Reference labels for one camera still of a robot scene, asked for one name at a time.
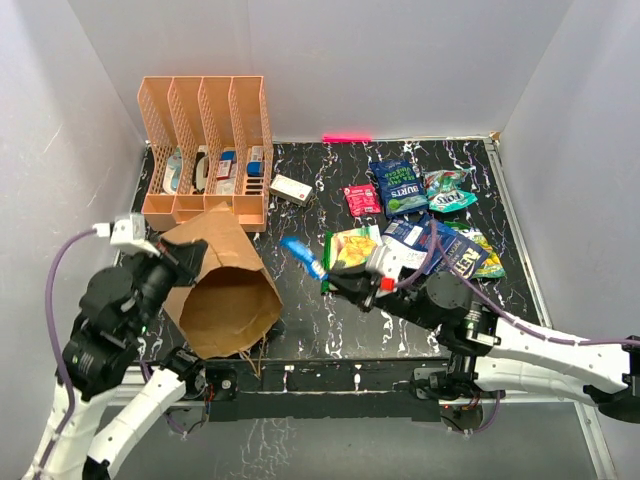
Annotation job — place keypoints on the teal red snack bag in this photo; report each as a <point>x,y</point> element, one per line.
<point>443,192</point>

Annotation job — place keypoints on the blue Kettle chips bag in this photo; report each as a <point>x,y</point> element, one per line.
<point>465,255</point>

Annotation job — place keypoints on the blue Burts chilli chips bag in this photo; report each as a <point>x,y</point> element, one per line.
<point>410,241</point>

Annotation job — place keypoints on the green white crisps bag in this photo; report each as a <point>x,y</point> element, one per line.
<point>349,248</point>

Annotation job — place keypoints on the red blue small box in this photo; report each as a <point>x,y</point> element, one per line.
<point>225,165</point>

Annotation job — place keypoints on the black base rail bar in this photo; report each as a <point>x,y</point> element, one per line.
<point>318,389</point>

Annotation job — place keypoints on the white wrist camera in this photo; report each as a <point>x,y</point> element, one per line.
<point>128,234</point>
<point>385,263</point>

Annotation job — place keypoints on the brown paper bag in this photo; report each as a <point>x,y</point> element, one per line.
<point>235,301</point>

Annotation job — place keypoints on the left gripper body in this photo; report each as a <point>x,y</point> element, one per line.
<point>157,276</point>

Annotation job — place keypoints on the red snack packet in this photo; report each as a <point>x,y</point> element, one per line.
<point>362,200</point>

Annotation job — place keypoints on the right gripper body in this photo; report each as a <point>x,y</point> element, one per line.
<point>403,304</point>

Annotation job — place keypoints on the white blue tape dispenser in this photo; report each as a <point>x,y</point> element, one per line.
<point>172,174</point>

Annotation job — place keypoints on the aluminium frame rail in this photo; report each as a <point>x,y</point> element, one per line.
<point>520,440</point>

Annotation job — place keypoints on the white small cardboard box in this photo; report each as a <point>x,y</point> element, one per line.
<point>291,190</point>

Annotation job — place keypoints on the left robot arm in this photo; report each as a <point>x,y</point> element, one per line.
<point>118,305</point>

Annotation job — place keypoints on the blue white snack bar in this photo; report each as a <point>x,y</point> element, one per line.
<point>305,256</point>

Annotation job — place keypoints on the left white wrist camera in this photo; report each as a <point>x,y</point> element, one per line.
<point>128,234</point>

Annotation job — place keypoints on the orange plastic desk organizer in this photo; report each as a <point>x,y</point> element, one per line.
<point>223,113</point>

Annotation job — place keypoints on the black white stapler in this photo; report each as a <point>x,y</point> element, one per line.
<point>200,171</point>

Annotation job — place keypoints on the blue white small box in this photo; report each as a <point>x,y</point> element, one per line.
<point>255,164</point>

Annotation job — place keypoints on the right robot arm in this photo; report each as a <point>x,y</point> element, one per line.
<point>494,351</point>

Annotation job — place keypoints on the green snack packet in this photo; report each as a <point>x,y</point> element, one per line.
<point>492,267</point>

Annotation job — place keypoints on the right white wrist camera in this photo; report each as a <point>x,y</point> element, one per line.
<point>385,263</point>

